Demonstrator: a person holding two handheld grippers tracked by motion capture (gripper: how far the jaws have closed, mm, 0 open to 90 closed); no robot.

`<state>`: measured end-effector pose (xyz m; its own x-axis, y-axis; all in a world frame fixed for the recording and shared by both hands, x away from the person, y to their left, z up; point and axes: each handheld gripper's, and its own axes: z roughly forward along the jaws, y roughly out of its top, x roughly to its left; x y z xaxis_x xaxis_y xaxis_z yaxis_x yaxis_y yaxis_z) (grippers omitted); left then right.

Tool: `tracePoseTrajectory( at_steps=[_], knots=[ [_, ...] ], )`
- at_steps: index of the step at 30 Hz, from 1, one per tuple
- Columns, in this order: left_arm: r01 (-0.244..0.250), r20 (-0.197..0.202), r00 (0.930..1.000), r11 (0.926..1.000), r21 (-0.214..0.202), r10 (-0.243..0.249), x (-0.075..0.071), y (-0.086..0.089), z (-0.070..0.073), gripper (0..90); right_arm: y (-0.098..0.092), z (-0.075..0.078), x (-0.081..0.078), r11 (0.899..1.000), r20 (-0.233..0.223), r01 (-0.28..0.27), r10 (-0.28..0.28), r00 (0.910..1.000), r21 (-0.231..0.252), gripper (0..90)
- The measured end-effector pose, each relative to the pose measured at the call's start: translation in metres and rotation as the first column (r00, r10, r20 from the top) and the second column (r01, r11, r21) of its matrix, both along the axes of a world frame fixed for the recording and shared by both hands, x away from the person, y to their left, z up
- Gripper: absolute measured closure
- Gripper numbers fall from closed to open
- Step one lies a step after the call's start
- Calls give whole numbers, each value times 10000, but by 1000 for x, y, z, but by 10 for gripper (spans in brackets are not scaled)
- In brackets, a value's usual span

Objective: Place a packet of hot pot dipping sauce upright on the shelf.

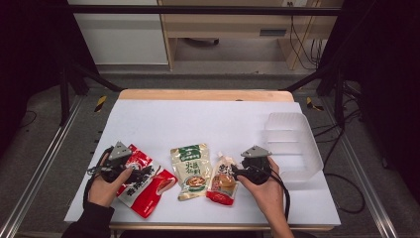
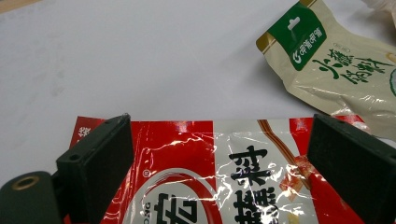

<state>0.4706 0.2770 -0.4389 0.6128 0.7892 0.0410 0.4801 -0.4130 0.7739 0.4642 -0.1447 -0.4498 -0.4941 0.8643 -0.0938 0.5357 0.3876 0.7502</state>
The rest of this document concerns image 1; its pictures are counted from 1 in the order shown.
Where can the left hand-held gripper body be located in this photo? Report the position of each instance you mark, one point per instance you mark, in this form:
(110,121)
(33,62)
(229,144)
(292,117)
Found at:
(117,152)

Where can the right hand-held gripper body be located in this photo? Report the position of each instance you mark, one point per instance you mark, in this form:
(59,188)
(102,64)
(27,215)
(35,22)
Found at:
(257,168)

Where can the orange spouted sauce pouch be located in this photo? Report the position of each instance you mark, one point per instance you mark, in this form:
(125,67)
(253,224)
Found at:
(223,185)

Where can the red and white seasoning packet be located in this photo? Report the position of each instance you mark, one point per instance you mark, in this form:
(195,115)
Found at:
(150,196)

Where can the clear plastic container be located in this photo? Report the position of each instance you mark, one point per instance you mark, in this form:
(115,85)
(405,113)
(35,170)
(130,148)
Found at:
(292,142)

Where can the green and cream sauce pouch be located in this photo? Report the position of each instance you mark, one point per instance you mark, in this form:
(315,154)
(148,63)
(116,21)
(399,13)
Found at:
(191,168)

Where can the person's right hand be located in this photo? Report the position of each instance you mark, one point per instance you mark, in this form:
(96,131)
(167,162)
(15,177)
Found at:
(269,195)

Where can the person's left hand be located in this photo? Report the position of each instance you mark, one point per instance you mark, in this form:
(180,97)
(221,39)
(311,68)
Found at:
(104,191)

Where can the yellow and black tape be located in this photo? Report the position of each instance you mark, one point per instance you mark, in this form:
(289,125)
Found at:
(312,104)
(100,103)

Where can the white table sheet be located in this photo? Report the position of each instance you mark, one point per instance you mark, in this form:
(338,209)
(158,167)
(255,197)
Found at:
(198,122)

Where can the black metal stand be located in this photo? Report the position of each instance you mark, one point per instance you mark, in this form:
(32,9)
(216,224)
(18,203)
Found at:
(64,99)
(338,99)

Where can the wooden table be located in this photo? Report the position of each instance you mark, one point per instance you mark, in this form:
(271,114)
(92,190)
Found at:
(198,95)

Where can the white cabinet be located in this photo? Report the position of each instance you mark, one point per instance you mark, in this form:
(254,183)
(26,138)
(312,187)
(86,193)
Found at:
(122,39)

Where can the black chair base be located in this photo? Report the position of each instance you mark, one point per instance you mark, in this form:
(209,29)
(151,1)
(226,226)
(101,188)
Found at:
(203,41)

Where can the black curtain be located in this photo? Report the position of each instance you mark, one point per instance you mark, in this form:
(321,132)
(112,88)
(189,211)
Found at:
(386,66)
(29,49)

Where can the light wooden desk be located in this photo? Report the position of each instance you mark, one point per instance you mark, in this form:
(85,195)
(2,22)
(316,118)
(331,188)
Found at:
(231,24)

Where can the black horizontal frame bar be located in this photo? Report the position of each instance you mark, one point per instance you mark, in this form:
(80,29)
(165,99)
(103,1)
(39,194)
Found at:
(198,10)

